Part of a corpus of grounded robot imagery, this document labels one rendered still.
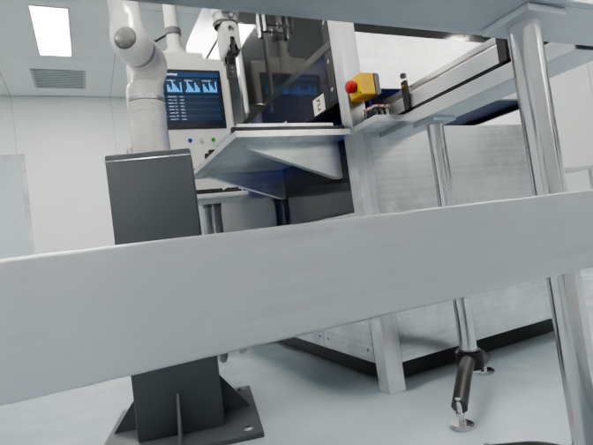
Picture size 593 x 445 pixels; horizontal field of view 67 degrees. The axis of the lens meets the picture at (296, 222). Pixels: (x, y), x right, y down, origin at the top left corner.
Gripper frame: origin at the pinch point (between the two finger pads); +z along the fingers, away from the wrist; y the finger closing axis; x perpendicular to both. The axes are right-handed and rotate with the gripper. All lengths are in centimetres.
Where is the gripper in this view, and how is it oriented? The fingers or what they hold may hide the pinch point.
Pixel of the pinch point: (231, 72)
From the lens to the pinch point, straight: 156.2
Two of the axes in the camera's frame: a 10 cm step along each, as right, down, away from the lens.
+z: 1.3, 9.9, -0.4
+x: -9.0, 1.0, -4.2
